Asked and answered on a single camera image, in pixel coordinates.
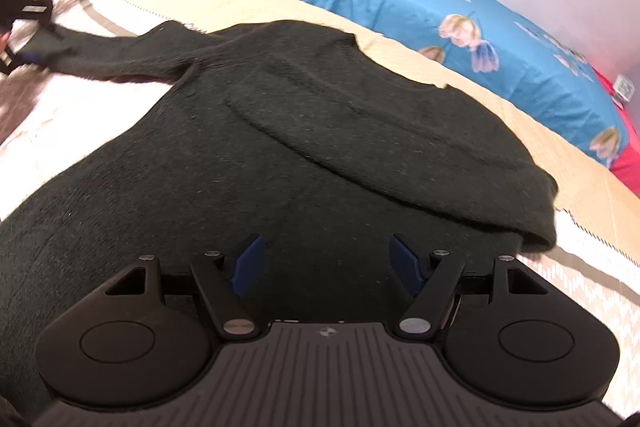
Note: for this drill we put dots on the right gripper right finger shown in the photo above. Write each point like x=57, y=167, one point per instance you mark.
x=433, y=281

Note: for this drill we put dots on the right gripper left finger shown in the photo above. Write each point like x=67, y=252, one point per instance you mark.
x=223, y=281

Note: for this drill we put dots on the dark green knit sweater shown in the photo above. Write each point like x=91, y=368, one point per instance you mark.
x=283, y=129

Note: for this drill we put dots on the patterned beige bed sheet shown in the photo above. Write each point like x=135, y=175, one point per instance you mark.
x=50, y=121

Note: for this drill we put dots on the small white clock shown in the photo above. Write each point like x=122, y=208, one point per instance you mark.
x=623, y=89

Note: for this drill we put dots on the blue floral quilt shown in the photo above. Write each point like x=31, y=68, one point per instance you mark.
x=450, y=31

